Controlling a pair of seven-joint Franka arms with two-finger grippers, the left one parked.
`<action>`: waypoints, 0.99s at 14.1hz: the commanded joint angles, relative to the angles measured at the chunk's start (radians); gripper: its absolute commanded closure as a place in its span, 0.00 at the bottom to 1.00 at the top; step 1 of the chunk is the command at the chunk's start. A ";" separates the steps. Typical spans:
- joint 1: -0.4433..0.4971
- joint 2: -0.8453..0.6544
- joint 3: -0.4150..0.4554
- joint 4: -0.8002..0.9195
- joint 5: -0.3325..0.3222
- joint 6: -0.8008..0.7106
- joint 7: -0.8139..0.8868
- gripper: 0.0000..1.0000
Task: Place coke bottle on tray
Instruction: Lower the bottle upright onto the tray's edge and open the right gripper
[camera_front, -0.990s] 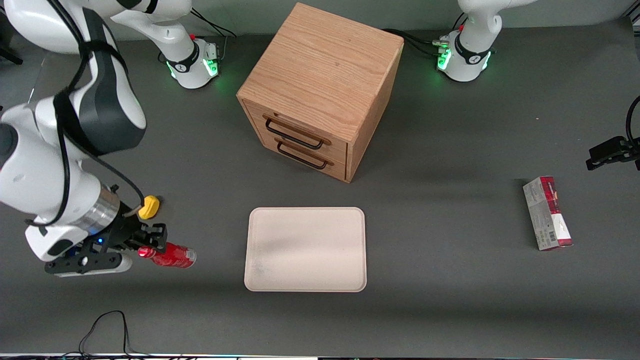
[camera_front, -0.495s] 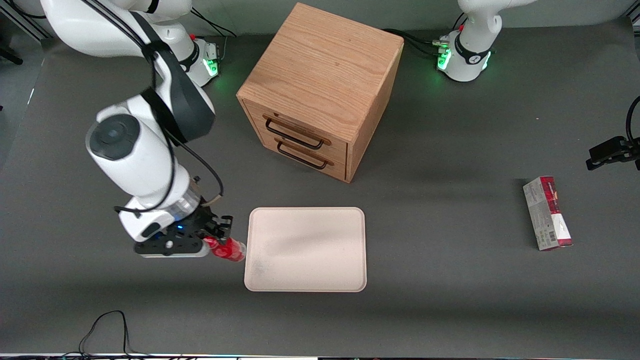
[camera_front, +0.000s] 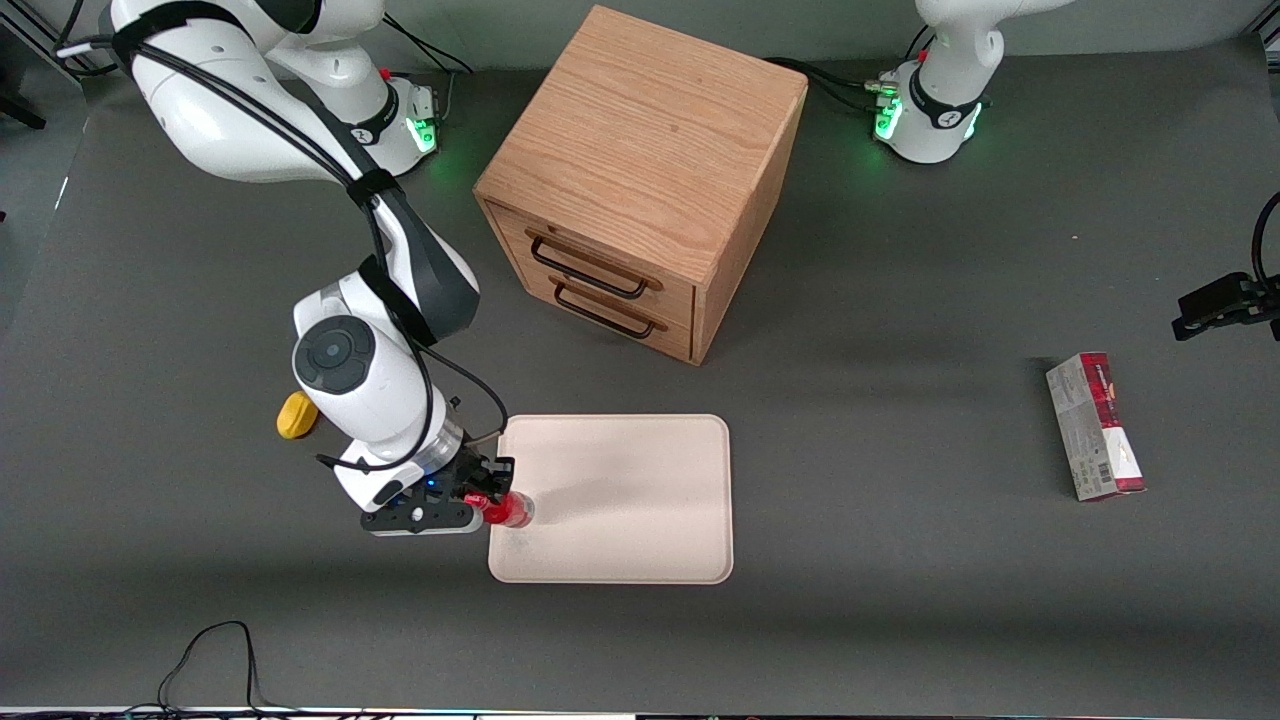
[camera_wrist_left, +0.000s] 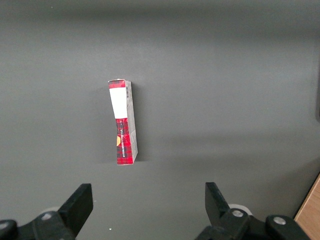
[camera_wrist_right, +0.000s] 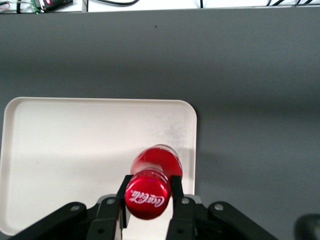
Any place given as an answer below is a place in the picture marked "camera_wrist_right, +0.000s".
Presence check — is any beige plastic tray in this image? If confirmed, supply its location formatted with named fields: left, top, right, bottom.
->
left=0, top=96, right=198, bottom=237

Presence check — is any black cable bundle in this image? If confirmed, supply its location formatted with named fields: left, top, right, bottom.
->
left=265, top=0, right=316, bottom=7

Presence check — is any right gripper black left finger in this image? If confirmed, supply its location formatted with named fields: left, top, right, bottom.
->
left=6, top=174, right=134, bottom=240

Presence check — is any black device with red light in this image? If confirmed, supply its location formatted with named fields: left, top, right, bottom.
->
left=30, top=0, right=74, bottom=13

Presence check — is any red coke bottle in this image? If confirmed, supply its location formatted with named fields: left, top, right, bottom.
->
left=123, top=143, right=184, bottom=221

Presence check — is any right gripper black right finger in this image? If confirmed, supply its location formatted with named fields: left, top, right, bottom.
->
left=165, top=174, right=280, bottom=240

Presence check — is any black curved cable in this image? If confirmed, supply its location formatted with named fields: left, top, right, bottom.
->
left=87, top=0, right=140, bottom=6

